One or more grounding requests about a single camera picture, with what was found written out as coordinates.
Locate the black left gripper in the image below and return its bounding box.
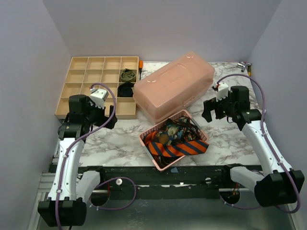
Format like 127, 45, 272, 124
85, 98, 118, 129

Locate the pink plastic storage box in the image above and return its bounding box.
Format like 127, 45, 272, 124
133, 51, 215, 124

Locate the pink plastic basket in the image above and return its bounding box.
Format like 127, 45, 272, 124
139, 109, 209, 172

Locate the orange navy striped tie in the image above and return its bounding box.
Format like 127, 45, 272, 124
143, 131, 209, 158

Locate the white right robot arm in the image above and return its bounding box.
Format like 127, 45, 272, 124
202, 84, 305, 207

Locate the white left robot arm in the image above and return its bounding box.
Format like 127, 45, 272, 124
37, 89, 117, 229

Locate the pile of patterned ties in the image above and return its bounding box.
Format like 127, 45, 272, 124
146, 116, 204, 168

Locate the rolled black tie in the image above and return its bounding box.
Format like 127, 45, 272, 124
118, 82, 134, 97

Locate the wooden compartment tray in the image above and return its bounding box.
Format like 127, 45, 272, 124
55, 56, 140, 119

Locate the silver socket tool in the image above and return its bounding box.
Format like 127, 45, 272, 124
237, 61, 251, 72

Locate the rolled green tie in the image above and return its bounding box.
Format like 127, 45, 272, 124
119, 69, 137, 82

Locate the yellow black tool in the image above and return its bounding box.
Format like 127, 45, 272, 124
247, 65, 251, 77

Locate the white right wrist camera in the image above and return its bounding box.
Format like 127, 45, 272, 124
212, 81, 229, 102

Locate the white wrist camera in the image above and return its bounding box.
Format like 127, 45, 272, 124
212, 81, 229, 102
89, 87, 108, 109

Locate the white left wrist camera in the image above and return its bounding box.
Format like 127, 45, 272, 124
89, 87, 108, 109

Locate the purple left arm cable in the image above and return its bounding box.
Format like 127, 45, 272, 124
54, 82, 137, 230

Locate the orange handled screwdriver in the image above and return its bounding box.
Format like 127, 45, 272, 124
138, 60, 143, 80

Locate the black mounting rail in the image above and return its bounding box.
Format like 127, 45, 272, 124
78, 166, 245, 200

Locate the aluminium extrusion frame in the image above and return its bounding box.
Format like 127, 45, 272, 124
26, 140, 59, 230

